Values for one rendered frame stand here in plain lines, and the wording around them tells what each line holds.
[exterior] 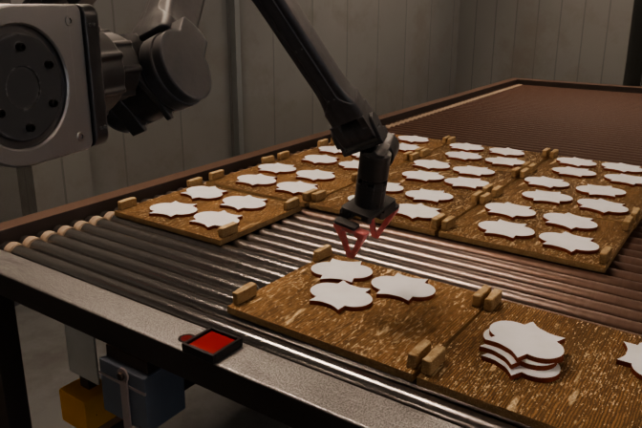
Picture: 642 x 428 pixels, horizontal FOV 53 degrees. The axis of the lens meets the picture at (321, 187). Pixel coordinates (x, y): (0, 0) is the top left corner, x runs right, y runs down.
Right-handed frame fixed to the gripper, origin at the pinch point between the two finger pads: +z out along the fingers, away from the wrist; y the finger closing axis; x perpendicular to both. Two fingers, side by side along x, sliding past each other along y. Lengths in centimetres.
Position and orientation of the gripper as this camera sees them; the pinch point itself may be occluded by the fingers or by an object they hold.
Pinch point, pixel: (363, 244)
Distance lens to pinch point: 126.2
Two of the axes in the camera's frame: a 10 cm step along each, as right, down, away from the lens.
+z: -0.9, 8.9, 4.5
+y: -5.5, 3.3, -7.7
